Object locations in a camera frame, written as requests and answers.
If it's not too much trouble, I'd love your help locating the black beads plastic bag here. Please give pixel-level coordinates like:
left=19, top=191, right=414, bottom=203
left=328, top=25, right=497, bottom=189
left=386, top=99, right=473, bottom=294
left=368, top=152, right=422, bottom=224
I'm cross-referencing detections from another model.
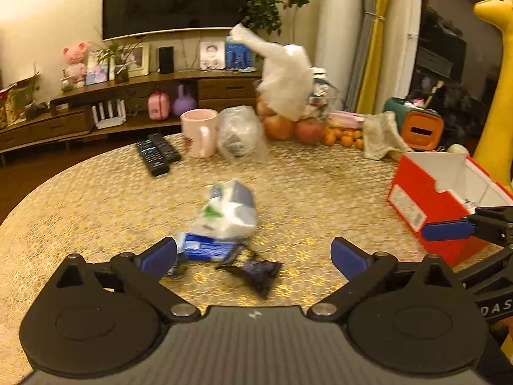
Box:
left=216, top=244, right=282, bottom=299

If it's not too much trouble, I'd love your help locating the red cardboard box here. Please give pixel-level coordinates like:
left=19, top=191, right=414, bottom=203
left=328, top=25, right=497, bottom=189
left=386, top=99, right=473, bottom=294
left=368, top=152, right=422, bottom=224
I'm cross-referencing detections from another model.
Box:
left=388, top=152, right=512, bottom=267

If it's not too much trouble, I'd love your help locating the blue tissue pack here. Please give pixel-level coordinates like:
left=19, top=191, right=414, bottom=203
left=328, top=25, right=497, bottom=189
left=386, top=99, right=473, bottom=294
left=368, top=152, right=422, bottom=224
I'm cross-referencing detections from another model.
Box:
left=177, top=233, right=245, bottom=262

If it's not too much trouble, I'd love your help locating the yellow giraffe toy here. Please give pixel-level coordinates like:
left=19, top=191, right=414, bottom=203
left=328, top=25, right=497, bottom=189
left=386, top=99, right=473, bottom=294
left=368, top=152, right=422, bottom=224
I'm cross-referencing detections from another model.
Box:
left=473, top=0, right=513, bottom=192

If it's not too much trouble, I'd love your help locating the orange green tissue box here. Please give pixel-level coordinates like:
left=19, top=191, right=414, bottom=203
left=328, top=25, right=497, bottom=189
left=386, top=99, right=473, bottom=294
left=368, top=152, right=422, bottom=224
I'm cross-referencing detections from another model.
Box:
left=383, top=98, right=444, bottom=150

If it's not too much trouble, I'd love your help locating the white grey crumpled bag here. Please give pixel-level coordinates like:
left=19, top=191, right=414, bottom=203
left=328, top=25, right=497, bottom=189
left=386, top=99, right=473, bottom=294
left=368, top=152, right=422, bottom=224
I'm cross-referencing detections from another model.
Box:
left=189, top=179, right=257, bottom=241

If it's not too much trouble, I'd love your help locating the beige cloth rag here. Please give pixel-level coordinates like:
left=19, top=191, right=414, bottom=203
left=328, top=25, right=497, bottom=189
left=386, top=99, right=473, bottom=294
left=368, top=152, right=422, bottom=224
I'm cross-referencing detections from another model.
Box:
left=363, top=111, right=413, bottom=161

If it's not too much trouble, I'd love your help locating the black remote left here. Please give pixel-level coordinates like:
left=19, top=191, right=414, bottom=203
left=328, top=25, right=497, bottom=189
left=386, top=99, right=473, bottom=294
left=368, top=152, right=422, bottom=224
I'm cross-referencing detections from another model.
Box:
left=136, top=139, right=170, bottom=177

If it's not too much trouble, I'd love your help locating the black remote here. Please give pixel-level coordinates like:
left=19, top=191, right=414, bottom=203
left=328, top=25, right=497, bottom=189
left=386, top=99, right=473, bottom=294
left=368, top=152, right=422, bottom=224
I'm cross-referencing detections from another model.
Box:
left=136, top=139, right=170, bottom=177
left=149, top=133, right=182, bottom=163

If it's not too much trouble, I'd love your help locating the black remote right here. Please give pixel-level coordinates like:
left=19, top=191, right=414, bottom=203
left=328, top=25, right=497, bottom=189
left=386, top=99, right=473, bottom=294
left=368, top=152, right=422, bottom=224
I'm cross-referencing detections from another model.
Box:
left=149, top=133, right=182, bottom=163

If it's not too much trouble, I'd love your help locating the pile of tangerines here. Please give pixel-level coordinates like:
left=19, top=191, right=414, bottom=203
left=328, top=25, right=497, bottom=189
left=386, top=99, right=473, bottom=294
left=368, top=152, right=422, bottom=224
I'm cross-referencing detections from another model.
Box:
left=324, top=127, right=364, bottom=150

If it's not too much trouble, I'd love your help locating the pink flat package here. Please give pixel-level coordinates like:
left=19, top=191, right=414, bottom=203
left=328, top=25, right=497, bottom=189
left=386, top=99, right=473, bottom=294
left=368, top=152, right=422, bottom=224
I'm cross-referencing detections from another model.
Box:
left=328, top=110, right=366, bottom=130

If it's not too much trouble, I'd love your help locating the red apple right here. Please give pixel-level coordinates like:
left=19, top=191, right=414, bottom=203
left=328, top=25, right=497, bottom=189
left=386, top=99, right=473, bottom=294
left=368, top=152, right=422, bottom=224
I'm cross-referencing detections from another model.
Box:
left=294, top=118, right=325, bottom=144

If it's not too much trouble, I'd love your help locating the red apple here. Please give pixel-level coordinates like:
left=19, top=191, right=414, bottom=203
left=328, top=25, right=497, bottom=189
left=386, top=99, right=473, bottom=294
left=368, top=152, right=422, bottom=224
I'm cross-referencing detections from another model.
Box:
left=263, top=115, right=294, bottom=141
left=294, top=118, right=325, bottom=144

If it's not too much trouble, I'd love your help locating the white router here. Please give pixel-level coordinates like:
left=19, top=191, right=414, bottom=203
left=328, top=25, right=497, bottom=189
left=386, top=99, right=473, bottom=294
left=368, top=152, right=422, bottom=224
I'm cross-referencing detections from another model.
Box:
left=91, top=99, right=127, bottom=130

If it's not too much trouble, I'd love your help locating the pink mug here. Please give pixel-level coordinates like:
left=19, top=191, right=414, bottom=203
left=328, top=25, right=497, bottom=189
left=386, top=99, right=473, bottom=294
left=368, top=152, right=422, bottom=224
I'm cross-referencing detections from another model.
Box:
left=180, top=109, right=218, bottom=158

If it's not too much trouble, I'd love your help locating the red apple left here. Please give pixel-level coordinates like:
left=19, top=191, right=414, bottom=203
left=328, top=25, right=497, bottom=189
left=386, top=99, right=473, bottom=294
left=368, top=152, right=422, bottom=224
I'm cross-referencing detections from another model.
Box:
left=263, top=115, right=294, bottom=141

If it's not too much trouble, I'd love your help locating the clear bag with dark item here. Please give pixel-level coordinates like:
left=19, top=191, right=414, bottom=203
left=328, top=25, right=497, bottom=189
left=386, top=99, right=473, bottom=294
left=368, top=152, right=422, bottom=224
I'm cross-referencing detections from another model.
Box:
left=216, top=105, right=268, bottom=163

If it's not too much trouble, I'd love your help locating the pink small case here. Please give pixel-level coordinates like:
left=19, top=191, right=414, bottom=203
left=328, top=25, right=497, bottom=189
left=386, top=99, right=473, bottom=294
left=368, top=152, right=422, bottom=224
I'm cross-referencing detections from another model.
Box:
left=148, top=90, right=171, bottom=121

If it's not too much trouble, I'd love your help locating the wooden tv console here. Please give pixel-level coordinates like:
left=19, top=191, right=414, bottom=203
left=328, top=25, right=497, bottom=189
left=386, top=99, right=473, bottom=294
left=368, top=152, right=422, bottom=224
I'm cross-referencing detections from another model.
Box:
left=1, top=71, right=261, bottom=153

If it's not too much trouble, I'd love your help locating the purple kettlebell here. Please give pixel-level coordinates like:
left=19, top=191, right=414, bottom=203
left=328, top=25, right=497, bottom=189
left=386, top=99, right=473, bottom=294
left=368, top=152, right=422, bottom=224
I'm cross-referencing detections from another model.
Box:
left=172, top=83, right=198, bottom=116

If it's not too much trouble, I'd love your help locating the white plastic bag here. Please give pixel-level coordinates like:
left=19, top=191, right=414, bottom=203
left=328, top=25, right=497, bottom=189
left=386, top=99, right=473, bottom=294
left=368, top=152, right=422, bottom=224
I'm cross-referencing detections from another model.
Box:
left=230, top=24, right=313, bottom=122

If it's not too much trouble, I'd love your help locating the pink pig plush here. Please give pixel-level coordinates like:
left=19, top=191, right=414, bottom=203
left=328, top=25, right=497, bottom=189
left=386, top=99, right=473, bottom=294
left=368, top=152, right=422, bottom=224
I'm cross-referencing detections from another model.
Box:
left=63, top=43, right=87, bottom=88

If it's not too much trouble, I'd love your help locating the framed photo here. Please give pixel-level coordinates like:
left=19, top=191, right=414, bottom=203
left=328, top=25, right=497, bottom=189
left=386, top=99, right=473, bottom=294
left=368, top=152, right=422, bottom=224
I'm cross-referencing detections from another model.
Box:
left=110, top=42, right=151, bottom=81

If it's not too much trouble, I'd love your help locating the small potted plant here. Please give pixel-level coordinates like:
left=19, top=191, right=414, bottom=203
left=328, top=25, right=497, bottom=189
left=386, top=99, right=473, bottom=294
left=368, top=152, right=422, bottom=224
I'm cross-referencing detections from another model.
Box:
left=89, top=38, right=142, bottom=83

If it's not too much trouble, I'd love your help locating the black speaker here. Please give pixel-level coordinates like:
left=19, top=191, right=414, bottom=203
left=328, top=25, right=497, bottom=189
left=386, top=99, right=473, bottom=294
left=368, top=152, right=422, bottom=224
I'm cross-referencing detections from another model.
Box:
left=158, top=46, right=175, bottom=74

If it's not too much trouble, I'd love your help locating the yellow curtain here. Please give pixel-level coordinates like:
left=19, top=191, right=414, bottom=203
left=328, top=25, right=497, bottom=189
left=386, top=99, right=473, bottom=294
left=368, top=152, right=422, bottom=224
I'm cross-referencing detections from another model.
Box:
left=356, top=0, right=389, bottom=114

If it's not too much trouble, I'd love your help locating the potted green tree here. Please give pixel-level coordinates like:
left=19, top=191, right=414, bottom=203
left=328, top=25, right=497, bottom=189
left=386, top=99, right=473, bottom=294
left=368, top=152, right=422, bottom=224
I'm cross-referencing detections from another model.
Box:
left=241, top=0, right=312, bottom=43

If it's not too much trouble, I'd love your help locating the portrait photo frame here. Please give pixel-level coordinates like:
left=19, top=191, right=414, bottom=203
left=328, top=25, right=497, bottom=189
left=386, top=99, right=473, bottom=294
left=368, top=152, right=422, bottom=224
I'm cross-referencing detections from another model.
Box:
left=199, top=41, right=225, bottom=71

